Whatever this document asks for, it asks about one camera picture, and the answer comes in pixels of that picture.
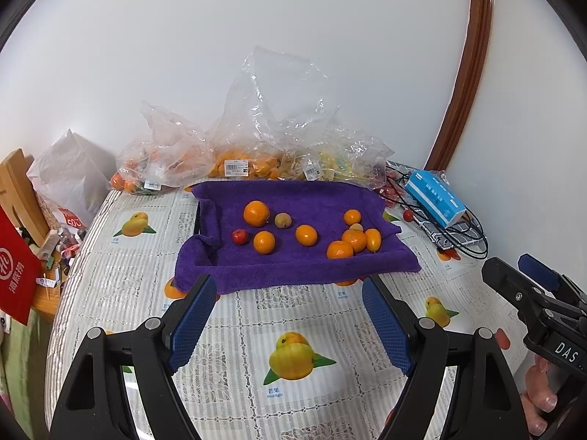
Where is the clear bag of tangerines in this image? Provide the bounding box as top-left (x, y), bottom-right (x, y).
top-left (110, 100), bottom-right (214, 195)

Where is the red paper bag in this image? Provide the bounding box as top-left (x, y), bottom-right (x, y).
top-left (0, 204), bottom-right (43, 326)

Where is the person's right hand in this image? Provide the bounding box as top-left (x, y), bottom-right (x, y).
top-left (496, 329), bottom-right (560, 437)

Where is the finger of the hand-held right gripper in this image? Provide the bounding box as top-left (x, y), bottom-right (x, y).
top-left (518, 253), bottom-right (587, 306)
top-left (481, 257), bottom-right (587, 327)

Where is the white plastic bag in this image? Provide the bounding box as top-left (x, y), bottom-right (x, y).
top-left (26, 128), bottom-right (117, 234)

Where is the clear bag of yellow fruit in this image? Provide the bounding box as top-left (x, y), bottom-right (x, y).
top-left (298, 128), bottom-right (395, 184)

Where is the clear bag of brown fruit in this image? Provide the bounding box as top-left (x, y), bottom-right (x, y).
top-left (275, 151), bottom-right (313, 180)

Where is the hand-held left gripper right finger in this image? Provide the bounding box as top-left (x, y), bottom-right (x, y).
top-left (361, 275), bottom-right (526, 440)

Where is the pile of small bottles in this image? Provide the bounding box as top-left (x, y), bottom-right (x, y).
top-left (18, 227), bottom-right (88, 285)

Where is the black cable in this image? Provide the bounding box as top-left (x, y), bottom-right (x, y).
top-left (383, 160), bottom-right (489, 260)

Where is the clear bag of red fruit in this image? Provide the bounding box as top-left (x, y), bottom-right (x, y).
top-left (371, 160), bottom-right (413, 207)

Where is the blue tissue box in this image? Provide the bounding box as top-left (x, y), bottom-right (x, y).
top-left (404, 169), bottom-right (467, 227)

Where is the brown wooden door frame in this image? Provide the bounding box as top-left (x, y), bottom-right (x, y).
top-left (424, 0), bottom-right (493, 172)

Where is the purple towel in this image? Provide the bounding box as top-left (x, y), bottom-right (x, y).
top-left (173, 180), bottom-right (423, 295)

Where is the fruit print tablecloth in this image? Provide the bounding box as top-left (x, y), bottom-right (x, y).
top-left (46, 179), bottom-right (551, 440)

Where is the large orange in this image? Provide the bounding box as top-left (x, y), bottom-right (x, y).
top-left (342, 229), bottom-right (368, 254)

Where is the clear bag of kumquats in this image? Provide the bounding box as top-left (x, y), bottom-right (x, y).
top-left (208, 46), bottom-right (340, 180)

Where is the wooden side table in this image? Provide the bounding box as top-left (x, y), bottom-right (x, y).
top-left (28, 238), bottom-right (79, 317)

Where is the wooden chair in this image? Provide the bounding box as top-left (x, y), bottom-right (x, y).
top-left (0, 148), bottom-right (51, 243)

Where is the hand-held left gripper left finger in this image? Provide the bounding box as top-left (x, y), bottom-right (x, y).
top-left (48, 274), bottom-right (218, 440)

